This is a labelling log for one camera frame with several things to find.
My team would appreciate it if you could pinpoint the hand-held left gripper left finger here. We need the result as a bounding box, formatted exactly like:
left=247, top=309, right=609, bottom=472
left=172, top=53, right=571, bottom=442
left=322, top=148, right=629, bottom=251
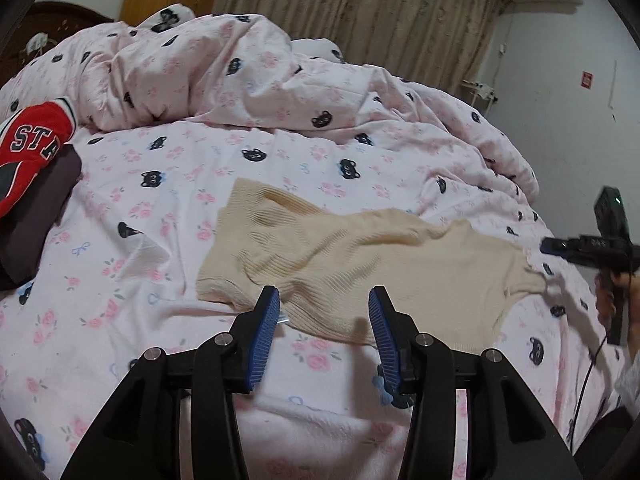
left=60, top=285, right=282, bottom=480

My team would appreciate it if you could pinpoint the pink cat print quilt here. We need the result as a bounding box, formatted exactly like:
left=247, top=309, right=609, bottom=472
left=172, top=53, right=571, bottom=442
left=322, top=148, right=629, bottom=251
left=0, top=7, right=541, bottom=201

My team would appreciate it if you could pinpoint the white shelf rack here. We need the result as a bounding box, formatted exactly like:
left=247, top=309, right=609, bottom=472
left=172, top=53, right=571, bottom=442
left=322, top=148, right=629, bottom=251
left=461, top=79, right=501, bottom=111

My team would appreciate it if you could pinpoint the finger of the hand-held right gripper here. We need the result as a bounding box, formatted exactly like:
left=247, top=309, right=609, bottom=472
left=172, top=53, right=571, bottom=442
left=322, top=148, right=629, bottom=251
left=540, top=237, right=577, bottom=261

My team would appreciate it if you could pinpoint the pink cat print bed sheet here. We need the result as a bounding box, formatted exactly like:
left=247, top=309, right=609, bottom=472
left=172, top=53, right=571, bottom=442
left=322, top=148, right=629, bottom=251
left=0, top=120, right=631, bottom=480

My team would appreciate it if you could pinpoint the dark wooden headboard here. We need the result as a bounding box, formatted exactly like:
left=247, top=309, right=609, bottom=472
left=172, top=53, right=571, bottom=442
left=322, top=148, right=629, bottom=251
left=0, top=1, right=113, bottom=88

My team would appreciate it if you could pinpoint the dark brown cloth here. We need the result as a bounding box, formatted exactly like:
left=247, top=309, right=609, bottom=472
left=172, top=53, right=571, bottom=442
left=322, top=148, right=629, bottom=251
left=0, top=144, right=83, bottom=291

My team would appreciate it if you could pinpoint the person's right forearm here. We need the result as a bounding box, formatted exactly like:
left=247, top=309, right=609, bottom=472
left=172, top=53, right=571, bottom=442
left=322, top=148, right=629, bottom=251
left=615, top=275, right=640, bottom=411

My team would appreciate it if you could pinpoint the beige ribbed knit garment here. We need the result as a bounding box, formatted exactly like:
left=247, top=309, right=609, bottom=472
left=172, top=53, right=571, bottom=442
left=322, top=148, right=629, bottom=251
left=195, top=177, right=548, bottom=345

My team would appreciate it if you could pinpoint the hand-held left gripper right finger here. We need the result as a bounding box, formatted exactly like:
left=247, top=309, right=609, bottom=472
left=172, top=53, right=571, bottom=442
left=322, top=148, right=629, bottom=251
left=367, top=285, right=583, bottom=480

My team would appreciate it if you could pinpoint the person's black trouser leg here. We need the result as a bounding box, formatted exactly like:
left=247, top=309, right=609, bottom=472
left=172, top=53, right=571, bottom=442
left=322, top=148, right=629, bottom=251
left=572, top=406, right=640, bottom=480

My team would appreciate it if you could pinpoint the beige patterned curtain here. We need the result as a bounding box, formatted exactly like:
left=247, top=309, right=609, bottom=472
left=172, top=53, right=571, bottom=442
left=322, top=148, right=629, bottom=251
left=212, top=0, right=503, bottom=98

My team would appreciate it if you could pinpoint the person's right hand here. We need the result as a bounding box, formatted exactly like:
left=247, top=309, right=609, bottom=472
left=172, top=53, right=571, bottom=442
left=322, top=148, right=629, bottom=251
left=595, top=270, right=617, bottom=331

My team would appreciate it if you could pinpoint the red lettered jacket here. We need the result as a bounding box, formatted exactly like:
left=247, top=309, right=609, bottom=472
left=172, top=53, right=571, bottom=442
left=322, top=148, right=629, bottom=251
left=0, top=97, right=78, bottom=218

